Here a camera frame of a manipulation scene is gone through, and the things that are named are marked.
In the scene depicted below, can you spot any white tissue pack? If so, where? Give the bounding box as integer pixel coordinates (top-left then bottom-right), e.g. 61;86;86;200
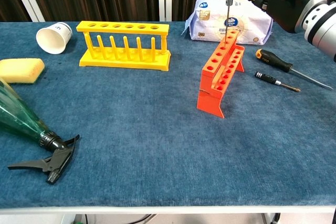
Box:
181;0;274;45

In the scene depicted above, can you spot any black orange handled screwdriver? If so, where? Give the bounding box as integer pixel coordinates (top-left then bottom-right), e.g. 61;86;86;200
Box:
255;49;334;90

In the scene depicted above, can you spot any yellow sponge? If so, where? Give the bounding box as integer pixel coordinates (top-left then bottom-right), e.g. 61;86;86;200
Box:
0;58;46;85

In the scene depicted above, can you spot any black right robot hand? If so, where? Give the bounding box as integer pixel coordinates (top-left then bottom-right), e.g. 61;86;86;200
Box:
233;0;330;34

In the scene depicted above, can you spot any blue table cloth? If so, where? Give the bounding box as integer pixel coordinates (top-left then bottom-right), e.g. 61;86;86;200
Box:
0;20;336;208

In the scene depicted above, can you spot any small black precision screwdriver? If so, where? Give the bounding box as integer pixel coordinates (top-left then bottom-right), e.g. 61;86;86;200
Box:
254;71;301;93

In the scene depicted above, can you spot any white paper cup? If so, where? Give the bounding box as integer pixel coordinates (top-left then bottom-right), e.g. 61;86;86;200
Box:
36;22;73;55

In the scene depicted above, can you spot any yellow test tube rack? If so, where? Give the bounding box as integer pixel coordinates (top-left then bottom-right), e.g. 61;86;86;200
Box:
76;20;172;72

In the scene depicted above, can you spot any green spray bottle black trigger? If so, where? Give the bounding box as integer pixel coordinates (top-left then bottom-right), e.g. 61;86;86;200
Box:
0;78;80;185

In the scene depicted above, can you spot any thick black floor cable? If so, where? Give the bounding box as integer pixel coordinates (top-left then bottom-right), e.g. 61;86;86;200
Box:
130;214;157;224

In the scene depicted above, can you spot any orange test tube rack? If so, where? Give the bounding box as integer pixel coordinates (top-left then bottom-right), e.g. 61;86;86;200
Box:
196;29;246;119

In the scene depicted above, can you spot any grey metal table leg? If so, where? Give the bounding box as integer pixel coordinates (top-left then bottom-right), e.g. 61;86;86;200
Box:
262;212;281;224

